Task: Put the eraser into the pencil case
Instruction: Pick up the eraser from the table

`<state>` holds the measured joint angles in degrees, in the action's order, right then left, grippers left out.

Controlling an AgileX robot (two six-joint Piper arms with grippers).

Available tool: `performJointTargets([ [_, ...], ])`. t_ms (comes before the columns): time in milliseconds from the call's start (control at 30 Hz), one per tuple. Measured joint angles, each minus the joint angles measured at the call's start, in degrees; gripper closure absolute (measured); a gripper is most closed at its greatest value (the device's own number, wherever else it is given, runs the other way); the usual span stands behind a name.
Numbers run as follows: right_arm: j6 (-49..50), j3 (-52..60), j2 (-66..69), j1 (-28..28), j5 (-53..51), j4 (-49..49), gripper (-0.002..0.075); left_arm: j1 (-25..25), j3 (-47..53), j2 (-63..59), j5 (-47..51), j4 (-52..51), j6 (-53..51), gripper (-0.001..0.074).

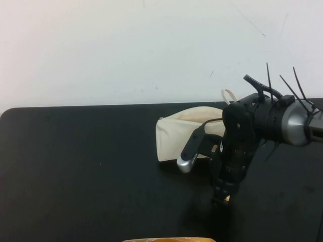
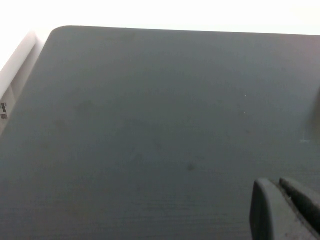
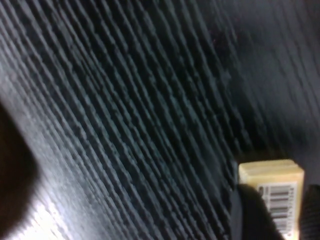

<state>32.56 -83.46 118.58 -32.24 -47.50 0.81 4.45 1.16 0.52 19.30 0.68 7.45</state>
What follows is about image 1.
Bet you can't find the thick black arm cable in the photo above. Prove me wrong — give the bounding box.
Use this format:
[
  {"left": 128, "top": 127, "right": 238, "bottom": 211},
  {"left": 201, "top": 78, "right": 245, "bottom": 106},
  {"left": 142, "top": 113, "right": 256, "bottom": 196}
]
[{"left": 243, "top": 74, "right": 284, "bottom": 101}]

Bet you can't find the yellow object at table edge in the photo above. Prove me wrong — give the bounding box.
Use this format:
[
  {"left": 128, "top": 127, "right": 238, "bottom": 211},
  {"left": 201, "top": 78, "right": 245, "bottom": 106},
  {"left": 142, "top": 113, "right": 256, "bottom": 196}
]
[{"left": 123, "top": 237, "right": 215, "bottom": 242}]

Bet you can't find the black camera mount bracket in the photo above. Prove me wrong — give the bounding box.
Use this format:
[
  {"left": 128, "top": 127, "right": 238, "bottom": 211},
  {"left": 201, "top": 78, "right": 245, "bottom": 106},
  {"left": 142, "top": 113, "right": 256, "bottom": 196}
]
[{"left": 195, "top": 133, "right": 227, "bottom": 160}]

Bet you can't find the black zip tie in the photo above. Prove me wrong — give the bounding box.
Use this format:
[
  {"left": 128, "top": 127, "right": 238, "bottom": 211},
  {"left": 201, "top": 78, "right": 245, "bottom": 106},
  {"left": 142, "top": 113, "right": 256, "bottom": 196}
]
[
  {"left": 292, "top": 66, "right": 308, "bottom": 102},
  {"left": 265, "top": 62, "right": 276, "bottom": 104},
  {"left": 279, "top": 74, "right": 315, "bottom": 111}
]

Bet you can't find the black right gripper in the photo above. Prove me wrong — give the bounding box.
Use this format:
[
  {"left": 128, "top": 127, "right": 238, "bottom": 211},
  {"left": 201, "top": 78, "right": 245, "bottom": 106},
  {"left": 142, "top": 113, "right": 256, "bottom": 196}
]
[{"left": 211, "top": 136, "right": 261, "bottom": 205}]

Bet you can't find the thin black camera cable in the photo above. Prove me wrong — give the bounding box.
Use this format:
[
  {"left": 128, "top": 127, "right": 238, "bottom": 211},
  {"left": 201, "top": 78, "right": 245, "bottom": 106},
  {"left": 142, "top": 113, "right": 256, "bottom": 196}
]
[{"left": 201, "top": 116, "right": 224, "bottom": 129}]

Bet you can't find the white canvas pencil case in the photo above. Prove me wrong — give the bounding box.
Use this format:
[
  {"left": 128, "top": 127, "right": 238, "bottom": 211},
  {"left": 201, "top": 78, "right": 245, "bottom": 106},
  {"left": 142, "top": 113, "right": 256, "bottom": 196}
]
[{"left": 154, "top": 88, "right": 238, "bottom": 162}]

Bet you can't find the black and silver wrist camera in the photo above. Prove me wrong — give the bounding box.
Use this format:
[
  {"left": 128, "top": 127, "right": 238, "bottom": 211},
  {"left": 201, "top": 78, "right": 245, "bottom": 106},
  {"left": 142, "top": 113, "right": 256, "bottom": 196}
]
[{"left": 176, "top": 126, "right": 206, "bottom": 174}]

